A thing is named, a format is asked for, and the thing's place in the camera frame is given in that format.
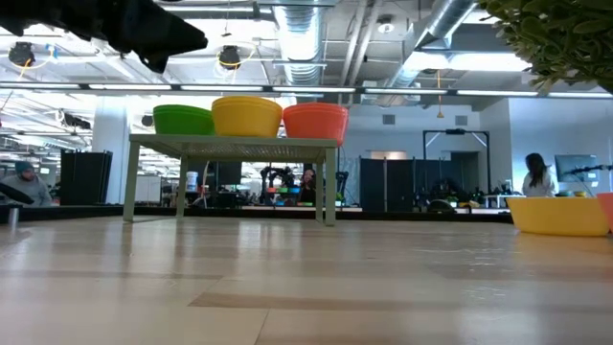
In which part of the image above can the black ceiling cable reel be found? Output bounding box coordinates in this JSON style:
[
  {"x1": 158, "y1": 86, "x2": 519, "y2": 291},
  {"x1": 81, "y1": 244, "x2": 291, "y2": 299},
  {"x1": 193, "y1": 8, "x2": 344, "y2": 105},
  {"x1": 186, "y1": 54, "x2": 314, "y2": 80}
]
[
  {"x1": 8, "y1": 40, "x2": 36, "y2": 68},
  {"x1": 217, "y1": 44, "x2": 242, "y2": 72}
]

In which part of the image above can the black stand frame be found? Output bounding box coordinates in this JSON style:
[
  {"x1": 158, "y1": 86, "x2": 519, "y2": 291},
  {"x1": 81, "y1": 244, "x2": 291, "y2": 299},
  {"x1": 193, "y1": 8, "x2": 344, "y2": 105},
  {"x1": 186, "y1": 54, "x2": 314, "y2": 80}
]
[{"x1": 421, "y1": 127, "x2": 491, "y2": 196}]

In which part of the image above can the green potted plant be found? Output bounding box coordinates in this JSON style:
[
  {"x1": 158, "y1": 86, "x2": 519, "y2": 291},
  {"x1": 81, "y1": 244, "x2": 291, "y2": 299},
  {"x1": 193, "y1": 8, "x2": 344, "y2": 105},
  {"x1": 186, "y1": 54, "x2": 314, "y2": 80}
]
[{"x1": 476, "y1": 0, "x2": 613, "y2": 96}]

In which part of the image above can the bright ceiling light panel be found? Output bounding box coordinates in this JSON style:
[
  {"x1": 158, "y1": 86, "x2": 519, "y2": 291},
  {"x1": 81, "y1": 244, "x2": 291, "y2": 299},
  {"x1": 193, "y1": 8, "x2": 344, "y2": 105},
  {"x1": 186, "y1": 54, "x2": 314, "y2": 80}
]
[{"x1": 416, "y1": 50, "x2": 534, "y2": 74}]

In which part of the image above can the black ceiling-mounted device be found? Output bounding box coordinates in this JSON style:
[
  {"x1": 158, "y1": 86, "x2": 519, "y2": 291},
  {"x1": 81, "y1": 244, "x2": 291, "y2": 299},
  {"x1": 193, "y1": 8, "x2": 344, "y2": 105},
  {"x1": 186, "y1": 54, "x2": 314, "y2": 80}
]
[{"x1": 60, "y1": 112, "x2": 92, "y2": 131}]

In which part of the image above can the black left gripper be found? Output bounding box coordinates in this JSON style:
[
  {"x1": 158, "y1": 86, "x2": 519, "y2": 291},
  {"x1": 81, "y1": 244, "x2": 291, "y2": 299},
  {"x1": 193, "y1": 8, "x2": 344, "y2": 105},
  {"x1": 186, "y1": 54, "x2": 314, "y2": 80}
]
[{"x1": 0, "y1": 0, "x2": 211, "y2": 75}]

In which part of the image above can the yellow hanging cord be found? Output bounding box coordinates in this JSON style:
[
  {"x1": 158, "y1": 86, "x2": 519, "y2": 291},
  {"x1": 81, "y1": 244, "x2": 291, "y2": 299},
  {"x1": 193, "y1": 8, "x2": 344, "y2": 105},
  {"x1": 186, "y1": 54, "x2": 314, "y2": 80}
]
[{"x1": 434, "y1": 69, "x2": 445, "y2": 120}]

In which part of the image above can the pale green perforated metal shelf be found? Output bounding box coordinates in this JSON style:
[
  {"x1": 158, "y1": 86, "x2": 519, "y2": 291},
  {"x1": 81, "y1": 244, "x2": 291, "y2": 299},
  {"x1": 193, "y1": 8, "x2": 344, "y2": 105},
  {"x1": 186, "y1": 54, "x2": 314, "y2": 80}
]
[{"x1": 122, "y1": 133, "x2": 339, "y2": 227}]

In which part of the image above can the dark computer monitor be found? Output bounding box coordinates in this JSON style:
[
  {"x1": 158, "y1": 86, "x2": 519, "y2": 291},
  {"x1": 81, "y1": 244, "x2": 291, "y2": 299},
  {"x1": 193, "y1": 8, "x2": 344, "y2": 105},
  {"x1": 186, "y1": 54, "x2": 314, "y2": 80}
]
[{"x1": 554, "y1": 153, "x2": 600, "y2": 183}]

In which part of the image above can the black background robot station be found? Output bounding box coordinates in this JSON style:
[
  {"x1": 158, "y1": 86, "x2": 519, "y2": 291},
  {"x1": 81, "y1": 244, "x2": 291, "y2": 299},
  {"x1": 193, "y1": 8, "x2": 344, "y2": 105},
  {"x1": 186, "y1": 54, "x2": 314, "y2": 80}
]
[{"x1": 420, "y1": 176, "x2": 509, "y2": 215}]

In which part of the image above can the black room partition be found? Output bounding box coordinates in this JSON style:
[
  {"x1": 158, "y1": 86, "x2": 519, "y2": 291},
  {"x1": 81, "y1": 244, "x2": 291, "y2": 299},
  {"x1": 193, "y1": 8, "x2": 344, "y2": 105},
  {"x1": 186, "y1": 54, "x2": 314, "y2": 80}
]
[
  {"x1": 58, "y1": 149, "x2": 114, "y2": 207},
  {"x1": 358, "y1": 156, "x2": 480, "y2": 213}
]

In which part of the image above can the white LED light tube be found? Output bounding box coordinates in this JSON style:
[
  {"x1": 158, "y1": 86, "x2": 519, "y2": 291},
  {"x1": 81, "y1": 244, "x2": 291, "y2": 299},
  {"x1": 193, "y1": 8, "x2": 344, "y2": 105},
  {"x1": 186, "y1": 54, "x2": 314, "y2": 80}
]
[
  {"x1": 180, "y1": 84, "x2": 265, "y2": 92},
  {"x1": 272, "y1": 85, "x2": 357, "y2": 94},
  {"x1": 0, "y1": 82, "x2": 81, "y2": 90},
  {"x1": 547, "y1": 90, "x2": 613, "y2": 100},
  {"x1": 87, "y1": 83, "x2": 173, "y2": 91},
  {"x1": 364, "y1": 87, "x2": 449, "y2": 96},
  {"x1": 456, "y1": 88, "x2": 541, "y2": 97}
]

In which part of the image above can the ribbed silver ceiling duct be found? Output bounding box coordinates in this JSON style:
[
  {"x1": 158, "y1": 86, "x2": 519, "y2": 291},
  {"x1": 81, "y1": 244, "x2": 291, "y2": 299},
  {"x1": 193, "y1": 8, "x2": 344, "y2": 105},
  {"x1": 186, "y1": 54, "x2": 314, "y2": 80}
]
[{"x1": 271, "y1": 4, "x2": 329, "y2": 104}]

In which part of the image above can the black diagonal frame strut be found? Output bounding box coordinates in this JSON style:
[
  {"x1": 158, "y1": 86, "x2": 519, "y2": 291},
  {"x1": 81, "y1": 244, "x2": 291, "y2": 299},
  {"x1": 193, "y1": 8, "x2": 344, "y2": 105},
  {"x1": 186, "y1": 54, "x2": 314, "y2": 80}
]
[{"x1": 0, "y1": 181, "x2": 35, "y2": 206}]

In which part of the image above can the smooth silver ceiling duct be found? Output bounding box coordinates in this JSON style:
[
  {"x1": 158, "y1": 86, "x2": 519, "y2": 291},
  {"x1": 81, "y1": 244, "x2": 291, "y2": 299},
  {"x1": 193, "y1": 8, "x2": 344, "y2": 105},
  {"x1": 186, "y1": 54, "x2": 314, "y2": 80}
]
[{"x1": 382, "y1": 0, "x2": 479, "y2": 90}]

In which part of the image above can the person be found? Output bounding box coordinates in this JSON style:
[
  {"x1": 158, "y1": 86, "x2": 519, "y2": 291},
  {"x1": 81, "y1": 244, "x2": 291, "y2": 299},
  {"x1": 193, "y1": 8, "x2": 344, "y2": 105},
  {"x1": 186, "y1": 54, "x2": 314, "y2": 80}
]
[
  {"x1": 520, "y1": 151, "x2": 560, "y2": 198},
  {"x1": 297, "y1": 167, "x2": 318, "y2": 206},
  {"x1": 0, "y1": 160, "x2": 54, "y2": 208}
]

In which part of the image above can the black table side rail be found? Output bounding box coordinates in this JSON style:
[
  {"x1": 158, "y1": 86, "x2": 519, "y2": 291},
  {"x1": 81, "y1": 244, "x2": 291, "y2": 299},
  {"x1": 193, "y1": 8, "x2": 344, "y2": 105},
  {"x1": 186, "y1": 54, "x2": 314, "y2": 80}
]
[{"x1": 0, "y1": 204, "x2": 514, "y2": 225}]

